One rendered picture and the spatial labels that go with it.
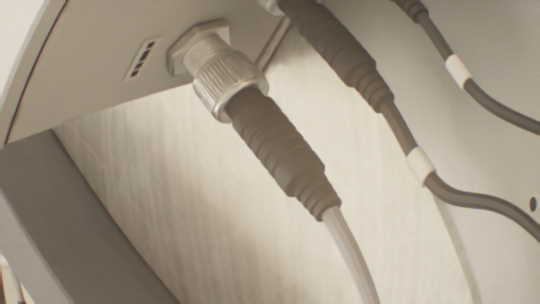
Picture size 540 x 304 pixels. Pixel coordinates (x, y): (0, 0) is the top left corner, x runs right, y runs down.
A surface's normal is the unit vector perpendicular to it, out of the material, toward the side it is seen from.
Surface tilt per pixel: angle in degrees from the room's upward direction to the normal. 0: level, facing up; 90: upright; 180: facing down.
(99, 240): 40
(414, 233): 90
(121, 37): 132
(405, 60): 90
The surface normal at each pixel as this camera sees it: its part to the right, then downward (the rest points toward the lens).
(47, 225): 0.34, -0.74
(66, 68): 0.55, 0.70
